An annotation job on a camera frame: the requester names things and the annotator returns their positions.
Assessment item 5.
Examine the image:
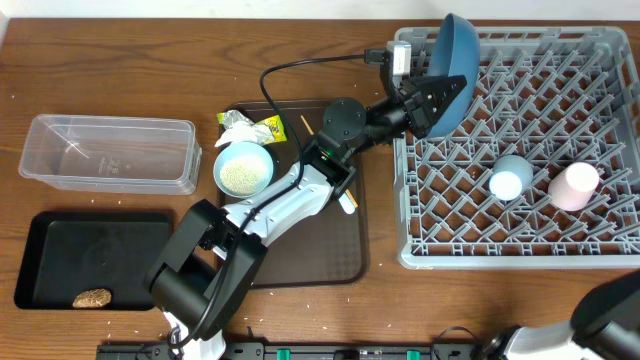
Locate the pink plastic cup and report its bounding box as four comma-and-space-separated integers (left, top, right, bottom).
548, 162, 600, 211

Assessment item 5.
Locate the light blue plastic cup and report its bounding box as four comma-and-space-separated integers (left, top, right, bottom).
489, 155, 533, 201

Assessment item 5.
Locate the wooden chopstick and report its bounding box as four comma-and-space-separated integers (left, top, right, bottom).
300, 115, 359, 208

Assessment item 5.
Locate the clear plastic bin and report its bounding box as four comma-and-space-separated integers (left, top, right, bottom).
19, 114, 202, 195

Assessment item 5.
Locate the crumpled yellow foil wrapper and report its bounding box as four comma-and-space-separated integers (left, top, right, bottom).
215, 110, 287, 148

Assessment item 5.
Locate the brown food scrap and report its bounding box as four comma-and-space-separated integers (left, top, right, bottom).
72, 288, 112, 309

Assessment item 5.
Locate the grey dishwasher rack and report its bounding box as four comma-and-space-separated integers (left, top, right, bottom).
393, 27, 639, 270

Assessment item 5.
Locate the light blue rice bowl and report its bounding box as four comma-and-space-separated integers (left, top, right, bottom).
213, 142, 274, 198

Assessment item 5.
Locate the black waste tray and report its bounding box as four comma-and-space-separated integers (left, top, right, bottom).
14, 211, 172, 311

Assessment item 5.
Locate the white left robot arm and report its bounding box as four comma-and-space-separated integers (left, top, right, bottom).
144, 75, 471, 359

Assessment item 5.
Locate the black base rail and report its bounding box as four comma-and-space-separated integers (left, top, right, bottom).
96, 342, 476, 360

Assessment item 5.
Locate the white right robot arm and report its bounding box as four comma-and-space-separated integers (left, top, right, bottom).
474, 271, 639, 360

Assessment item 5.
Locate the light blue plastic knife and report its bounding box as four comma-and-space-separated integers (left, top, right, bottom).
338, 193, 357, 214

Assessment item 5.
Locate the dark blue plate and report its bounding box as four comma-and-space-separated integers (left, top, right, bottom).
427, 13, 480, 138

